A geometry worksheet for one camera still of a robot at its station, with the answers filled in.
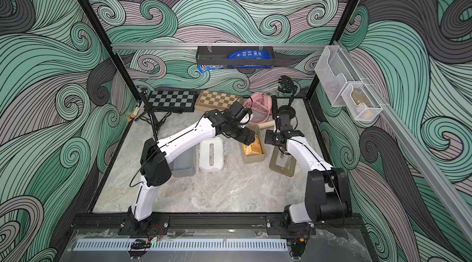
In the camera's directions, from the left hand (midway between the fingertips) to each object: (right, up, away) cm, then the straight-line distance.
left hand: (248, 133), depth 82 cm
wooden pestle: (+13, +2, +22) cm, 26 cm away
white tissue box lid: (-18, -12, +11) cm, 25 cm away
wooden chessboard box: (-19, +17, +32) cm, 41 cm away
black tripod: (-51, +7, +19) cm, 55 cm away
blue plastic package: (+1, +39, +9) cm, 40 cm away
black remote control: (+19, +12, +28) cm, 36 cm away
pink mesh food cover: (+10, +14, +28) cm, 33 cm away
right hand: (+14, -3, +8) cm, 16 cm away
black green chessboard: (-43, +17, +32) cm, 57 cm away
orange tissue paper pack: (+4, -8, +6) cm, 11 cm away
